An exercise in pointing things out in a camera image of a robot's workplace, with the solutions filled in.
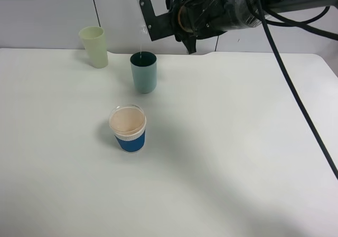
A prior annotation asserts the teal plastic cup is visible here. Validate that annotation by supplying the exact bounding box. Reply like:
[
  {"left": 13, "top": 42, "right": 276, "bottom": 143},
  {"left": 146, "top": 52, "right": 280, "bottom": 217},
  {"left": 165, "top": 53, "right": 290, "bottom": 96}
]
[{"left": 130, "top": 51, "right": 157, "bottom": 94}]

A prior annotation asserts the clear bottle green label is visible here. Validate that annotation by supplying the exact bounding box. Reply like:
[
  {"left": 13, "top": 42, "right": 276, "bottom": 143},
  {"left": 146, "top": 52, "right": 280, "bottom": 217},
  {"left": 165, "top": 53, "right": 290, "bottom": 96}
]
[{"left": 139, "top": 25, "right": 148, "bottom": 36}]

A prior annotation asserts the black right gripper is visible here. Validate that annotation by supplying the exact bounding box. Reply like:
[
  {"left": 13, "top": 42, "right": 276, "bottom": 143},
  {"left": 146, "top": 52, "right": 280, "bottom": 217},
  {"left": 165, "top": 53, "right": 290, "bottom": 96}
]
[{"left": 165, "top": 0, "right": 227, "bottom": 54}]

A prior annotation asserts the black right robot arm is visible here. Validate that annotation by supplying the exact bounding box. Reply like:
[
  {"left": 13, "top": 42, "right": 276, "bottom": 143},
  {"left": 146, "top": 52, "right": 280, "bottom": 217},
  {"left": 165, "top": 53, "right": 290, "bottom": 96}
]
[{"left": 165, "top": 0, "right": 337, "bottom": 53}]

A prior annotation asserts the black right camera cable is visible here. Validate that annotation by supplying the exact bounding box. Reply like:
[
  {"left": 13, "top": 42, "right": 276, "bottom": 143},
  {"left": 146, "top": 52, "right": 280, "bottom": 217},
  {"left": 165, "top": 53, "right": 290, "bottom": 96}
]
[{"left": 253, "top": 0, "right": 338, "bottom": 181}]

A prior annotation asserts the light green plastic cup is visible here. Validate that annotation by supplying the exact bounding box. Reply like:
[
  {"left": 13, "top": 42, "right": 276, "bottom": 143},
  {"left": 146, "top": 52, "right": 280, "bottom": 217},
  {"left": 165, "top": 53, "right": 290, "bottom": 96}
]
[{"left": 79, "top": 26, "right": 108, "bottom": 69}]

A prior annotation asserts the blue sleeved glass cup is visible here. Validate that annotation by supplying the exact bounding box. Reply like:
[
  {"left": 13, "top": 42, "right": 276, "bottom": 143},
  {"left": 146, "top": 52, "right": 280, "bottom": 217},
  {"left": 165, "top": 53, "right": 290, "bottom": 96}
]
[{"left": 108, "top": 105, "right": 147, "bottom": 153}]

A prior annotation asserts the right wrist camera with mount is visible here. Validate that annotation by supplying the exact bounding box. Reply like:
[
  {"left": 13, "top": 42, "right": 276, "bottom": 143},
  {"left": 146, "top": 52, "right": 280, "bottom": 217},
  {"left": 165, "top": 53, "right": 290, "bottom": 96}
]
[{"left": 138, "top": 0, "right": 174, "bottom": 41}]

